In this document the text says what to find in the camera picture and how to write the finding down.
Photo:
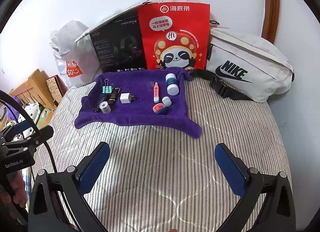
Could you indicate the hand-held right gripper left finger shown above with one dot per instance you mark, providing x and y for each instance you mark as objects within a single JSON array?
[{"x": 96, "y": 169}]

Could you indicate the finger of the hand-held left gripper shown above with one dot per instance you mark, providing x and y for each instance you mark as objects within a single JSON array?
[
  {"x": 20, "y": 128},
  {"x": 37, "y": 138}
]

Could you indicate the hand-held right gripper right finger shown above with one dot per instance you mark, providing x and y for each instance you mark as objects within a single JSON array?
[{"x": 230, "y": 169}]

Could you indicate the white tape roll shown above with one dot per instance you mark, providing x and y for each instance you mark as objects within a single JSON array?
[{"x": 105, "y": 108}]

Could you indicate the black rectangular tube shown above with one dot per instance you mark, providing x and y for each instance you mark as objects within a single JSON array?
[{"x": 100, "y": 102}]

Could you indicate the black and gold tube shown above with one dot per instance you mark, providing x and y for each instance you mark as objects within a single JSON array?
[{"x": 114, "y": 97}]

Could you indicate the white charger plug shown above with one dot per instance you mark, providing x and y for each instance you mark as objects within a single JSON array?
[{"x": 124, "y": 98}]

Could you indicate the green binder clip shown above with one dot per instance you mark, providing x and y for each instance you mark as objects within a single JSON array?
[{"x": 108, "y": 90}]

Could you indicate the orange lip balm tin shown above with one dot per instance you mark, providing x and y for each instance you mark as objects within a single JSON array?
[{"x": 158, "y": 108}]

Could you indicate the small white plug-in light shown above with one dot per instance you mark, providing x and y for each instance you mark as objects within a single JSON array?
[{"x": 166, "y": 101}]

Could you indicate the pink highlighter pen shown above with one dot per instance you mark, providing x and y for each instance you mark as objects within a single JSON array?
[{"x": 156, "y": 92}]

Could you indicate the clear plastic cap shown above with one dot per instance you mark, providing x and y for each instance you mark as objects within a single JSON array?
[{"x": 151, "y": 85}]

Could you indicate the blue and white bottle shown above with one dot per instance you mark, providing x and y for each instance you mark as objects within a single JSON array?
[{"x": 171, "y": 82}]

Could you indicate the person's left hand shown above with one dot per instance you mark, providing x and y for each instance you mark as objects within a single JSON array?
[{"x": 19, "y": 189}]

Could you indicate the white floral cloth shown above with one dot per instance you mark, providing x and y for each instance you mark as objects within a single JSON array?
[{"x": 31, "y": 112}]

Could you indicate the purple plush cloth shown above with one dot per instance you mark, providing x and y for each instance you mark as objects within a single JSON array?
[{"x": 12, "y": 107}]

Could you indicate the green cloth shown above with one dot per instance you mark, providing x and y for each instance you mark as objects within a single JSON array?
[{"x": 46, "y": 115}]

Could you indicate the wooden chair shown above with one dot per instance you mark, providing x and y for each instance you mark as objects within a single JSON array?
[{"x": 30, "y": 87}]

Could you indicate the patterned book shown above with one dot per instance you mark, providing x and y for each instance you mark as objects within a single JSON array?
[{"x": 56, "y": 88}]

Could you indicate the striped bed quilt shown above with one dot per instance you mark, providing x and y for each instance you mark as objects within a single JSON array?
[{"x": 160, "y": 172}]

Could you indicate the purple towel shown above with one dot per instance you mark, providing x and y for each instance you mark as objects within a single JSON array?
[{"x": 140, "y": 114}]

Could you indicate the white plastic shopping bag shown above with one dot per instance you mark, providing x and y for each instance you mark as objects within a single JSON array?
[{"x": 67, "y": 44}]

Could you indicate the black headphone box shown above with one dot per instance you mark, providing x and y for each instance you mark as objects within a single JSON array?
[{"x": 107, "y": 54}]

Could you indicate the white waist bag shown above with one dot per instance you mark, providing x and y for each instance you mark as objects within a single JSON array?
[{"x": 250, "y": 54}]

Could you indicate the red panda paper bag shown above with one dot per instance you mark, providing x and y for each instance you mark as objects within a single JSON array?
[{"x": 150, "y": 34}]

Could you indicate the brown wooden door frame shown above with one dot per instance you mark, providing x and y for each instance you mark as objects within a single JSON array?
[{"x": 272, "y": 7}]

